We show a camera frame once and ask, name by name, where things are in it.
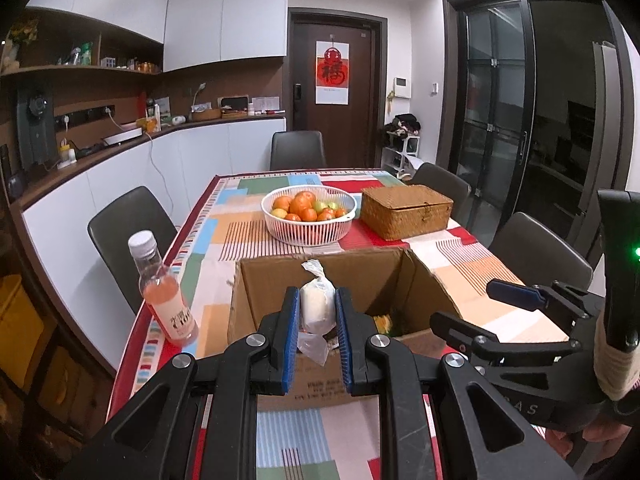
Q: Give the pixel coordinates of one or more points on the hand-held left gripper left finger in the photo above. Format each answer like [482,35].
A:
[291,340]

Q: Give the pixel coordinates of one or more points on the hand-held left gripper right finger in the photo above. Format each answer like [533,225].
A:
[345,340]

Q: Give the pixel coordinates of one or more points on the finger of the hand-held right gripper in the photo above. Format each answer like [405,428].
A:
[450,327]
[515,294]

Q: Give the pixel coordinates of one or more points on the white snack packet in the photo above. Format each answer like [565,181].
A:
[316,305]

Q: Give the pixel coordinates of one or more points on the green snack packet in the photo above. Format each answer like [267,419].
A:
[385,322]

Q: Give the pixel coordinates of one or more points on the cardboard box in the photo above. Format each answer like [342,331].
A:
[370,280]

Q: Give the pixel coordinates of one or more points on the person's right hand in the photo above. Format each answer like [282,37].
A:
[610,435]

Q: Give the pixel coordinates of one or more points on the dark grey dining chair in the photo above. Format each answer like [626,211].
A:
[535,245]
[442,180]
[297,150]
[130,225]

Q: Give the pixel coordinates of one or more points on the white plastic fruit basket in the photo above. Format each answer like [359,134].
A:
[310,232]

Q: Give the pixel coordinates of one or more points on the woven wicker box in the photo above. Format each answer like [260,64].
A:
[405,215]

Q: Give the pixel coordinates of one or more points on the pink drink bottle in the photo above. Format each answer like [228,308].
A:
[167,300]

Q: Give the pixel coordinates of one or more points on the pile of orange fruits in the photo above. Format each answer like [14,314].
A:
[302,205]

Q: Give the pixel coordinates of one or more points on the white shoe rack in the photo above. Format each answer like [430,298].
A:
[397,157]

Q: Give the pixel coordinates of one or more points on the white tall panel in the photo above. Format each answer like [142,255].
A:
[607,135]

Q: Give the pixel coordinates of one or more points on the black sliding glass door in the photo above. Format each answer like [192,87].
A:
[495,100]

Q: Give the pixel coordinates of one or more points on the dark clothes pile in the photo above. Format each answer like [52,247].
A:
[402,125]

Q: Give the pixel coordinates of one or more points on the dark brown door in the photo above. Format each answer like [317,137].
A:
[365,130]

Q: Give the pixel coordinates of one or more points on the white intercom panel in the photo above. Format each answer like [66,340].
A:
[402,87]

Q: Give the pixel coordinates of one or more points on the white counter cabinets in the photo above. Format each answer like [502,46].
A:
[115,180]

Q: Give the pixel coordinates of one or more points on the round woven tray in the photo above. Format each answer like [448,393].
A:
[206,114]

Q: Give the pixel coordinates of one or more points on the black door lock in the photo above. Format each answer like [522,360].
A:
[297,97]

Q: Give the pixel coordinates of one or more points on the white flat tray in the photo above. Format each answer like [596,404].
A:
[122,136]

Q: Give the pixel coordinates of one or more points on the white gooseneck lamp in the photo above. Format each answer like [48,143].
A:
[201,87]

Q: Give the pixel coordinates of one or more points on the black power socket strip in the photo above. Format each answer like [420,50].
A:
[82,116]

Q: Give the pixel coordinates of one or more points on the copper canisters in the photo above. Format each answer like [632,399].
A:
[146,66]

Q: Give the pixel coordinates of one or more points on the green plastic bottle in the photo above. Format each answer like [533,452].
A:
[86,54]

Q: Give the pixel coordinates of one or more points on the yellow flowers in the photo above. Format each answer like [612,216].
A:
[22,32]

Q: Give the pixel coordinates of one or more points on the white paper frame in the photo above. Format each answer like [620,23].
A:
[265,103]

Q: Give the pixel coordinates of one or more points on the red wall calendar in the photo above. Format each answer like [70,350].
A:
[331,67]

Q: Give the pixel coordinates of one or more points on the white wall cabinets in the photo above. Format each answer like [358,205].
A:
[250,15]

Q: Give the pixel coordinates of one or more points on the black wall appliance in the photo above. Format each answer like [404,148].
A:
[35,130]

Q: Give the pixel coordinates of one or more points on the wooden wall shelf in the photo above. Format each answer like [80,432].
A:
[90,67]

